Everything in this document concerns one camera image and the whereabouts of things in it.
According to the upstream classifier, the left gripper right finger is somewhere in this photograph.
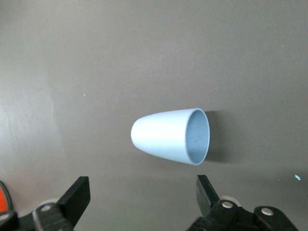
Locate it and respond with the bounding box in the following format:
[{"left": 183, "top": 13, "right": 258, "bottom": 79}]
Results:
[{"left": 187, "top": 174, "right": 243, "bottom": 231}]

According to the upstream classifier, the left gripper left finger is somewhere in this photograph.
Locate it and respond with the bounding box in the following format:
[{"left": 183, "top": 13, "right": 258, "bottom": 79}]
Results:
[{"left": 31, "top": 176, "right": 91, "bottom": 231}]

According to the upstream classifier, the light blue plastic cup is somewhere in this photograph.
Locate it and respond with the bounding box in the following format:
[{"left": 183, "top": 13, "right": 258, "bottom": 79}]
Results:
[{"left": 130, "top": 107, "right": 211, "bottom": 167}]

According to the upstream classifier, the orange can with grey lid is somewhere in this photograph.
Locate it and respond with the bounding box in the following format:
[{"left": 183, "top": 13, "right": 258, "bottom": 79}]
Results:
[{"left": 0, "top": 180, "right": 13, "bottom": 214}]

